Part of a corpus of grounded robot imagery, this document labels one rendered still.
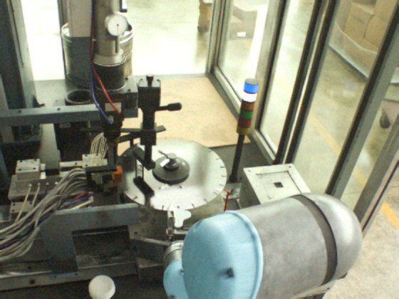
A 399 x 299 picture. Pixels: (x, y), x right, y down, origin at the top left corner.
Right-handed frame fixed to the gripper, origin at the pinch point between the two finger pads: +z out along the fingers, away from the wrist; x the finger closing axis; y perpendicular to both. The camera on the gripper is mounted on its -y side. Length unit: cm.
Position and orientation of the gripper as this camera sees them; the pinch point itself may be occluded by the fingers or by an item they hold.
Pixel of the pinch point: (168, 230)
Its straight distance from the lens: 105.9
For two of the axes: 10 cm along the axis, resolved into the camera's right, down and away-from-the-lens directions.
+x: 0.6, -9.9, -0.9
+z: -1.1, -1.0, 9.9
